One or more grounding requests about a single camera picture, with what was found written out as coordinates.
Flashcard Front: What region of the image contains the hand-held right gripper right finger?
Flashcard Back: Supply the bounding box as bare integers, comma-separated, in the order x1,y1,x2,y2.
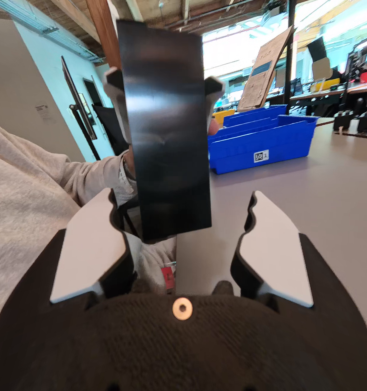
231,191,314,308

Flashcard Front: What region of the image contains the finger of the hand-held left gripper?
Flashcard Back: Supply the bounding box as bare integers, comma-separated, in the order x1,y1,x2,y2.
204,76,225,129
104,67,132,144

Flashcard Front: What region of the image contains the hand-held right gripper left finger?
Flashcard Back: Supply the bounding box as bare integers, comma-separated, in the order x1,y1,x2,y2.
50,188,135,304

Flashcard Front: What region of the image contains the black rectangular panel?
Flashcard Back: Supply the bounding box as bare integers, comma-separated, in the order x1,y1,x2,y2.
116,20,212,244

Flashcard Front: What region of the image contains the person's left forearm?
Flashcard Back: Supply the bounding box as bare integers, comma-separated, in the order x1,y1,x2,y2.
58,150,139,211

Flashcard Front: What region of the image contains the yellow plastic bin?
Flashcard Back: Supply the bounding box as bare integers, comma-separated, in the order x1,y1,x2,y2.
212,110,237,126
310,78,341,92

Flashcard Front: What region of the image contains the black office chair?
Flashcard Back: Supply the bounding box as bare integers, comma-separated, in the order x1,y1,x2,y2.
92,104,133,156

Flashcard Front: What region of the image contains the black monitor on stand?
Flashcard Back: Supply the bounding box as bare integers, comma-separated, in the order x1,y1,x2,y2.
61,56,101,161

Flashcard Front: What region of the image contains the cardboard sheet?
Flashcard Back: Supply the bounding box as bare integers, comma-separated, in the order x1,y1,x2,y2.
238,25,295,112

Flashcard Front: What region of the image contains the labelled blue plastic bin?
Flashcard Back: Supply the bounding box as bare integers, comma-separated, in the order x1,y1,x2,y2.
207,114,321,175

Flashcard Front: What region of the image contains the wooden support beam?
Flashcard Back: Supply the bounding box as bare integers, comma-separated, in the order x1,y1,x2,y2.
85,0,123,72

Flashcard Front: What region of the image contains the red tag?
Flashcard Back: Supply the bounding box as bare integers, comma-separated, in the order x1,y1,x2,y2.
160,266,175,289

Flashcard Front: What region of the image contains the black metal pole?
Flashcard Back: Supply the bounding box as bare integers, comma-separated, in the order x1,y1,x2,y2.
285,0,296,115

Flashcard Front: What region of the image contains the person's grey sweatshirt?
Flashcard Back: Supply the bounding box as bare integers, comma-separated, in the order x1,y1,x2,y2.
0,119,178,336

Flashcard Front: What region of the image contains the black panel on stand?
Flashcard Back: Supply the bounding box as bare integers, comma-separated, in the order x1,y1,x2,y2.
307,37,334,83

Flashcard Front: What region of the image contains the wall notice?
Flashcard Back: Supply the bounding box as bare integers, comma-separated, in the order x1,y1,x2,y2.
35,104,58,123

